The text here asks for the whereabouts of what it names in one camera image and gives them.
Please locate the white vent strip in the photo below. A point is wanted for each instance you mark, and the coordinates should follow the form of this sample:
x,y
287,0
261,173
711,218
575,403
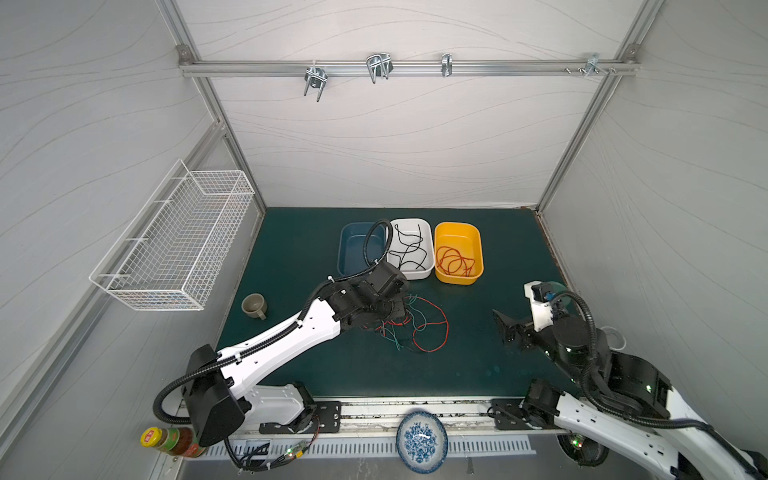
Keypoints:
x,y
337,447

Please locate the middle metal U-bolt clamp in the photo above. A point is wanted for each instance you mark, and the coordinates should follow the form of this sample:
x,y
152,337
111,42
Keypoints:
x,y
379,65

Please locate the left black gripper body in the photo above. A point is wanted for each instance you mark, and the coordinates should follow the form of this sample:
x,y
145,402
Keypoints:
x,y
392,309

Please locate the sauce bottle yellow cap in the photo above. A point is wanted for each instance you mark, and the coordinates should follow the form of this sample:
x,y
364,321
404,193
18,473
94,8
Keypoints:
x,y
174,441

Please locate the white wire wall basket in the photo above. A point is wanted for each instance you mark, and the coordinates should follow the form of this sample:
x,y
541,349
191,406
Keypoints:
x,y
171,253

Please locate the metal u-bolt clamp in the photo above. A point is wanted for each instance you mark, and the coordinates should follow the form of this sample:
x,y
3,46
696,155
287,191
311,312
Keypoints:
x,y
316,78
379,65

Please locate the blue white patterned plate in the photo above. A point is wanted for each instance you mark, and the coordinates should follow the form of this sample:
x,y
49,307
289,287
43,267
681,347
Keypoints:
x,y
422,442

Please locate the right metal bolt bracket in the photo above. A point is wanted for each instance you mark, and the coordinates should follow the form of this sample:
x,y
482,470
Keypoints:
x,y
591,67

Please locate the metal crossbar rail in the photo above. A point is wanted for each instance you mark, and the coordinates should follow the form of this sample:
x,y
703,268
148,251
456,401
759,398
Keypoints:
x,y
401,68

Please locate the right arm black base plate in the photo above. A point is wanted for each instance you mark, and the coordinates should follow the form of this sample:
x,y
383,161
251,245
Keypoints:
x,y
511,414

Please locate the left metal U-bolt clamp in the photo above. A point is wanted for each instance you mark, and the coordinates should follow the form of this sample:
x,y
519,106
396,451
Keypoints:
x,y
316,78

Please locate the beige mug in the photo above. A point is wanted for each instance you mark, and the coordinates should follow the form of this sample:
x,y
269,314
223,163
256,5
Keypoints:
x,y
255,306

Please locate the green round lid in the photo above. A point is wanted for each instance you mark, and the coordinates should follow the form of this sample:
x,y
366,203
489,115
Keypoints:
x,y
557,287

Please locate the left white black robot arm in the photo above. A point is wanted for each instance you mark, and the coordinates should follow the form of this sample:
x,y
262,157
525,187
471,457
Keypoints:
x,y
222,389

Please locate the yellow plastic bin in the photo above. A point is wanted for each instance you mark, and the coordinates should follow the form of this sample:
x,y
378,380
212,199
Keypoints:
x,y
458,253

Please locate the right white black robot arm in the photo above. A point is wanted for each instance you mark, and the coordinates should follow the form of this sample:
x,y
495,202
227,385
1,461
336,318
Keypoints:
x,y
625,405

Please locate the white plastic bin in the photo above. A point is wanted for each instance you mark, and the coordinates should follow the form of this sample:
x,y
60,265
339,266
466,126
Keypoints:
x,y
412,248

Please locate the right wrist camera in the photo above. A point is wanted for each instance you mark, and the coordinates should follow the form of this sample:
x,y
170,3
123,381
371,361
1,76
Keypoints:
x,y
540,295

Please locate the small metal hook clamp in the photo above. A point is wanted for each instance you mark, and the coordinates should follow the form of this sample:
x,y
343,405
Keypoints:
x,y
446,65

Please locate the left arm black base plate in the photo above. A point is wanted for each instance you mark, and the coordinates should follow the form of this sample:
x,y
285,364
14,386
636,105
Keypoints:
x,y
322,417

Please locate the blue plastic bin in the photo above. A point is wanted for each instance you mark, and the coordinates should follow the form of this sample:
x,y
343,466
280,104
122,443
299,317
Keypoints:
x,y
350,253

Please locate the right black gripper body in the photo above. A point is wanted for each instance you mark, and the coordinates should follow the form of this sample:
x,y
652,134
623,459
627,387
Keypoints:
x,y
522,330

